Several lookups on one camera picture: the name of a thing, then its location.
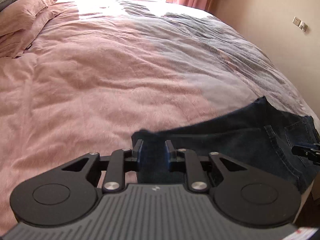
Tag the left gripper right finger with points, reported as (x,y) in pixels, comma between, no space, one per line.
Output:
(188,168)

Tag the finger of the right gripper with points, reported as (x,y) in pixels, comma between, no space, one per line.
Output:
(306,150)

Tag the pink and grey bedspread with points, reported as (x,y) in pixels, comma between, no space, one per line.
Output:
(98,72)

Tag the pink pillow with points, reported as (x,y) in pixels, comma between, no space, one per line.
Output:
(21,23)

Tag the dark blue denim jeans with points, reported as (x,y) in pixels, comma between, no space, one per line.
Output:
(258,135)

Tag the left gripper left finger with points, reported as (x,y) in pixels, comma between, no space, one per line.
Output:
(117,164)

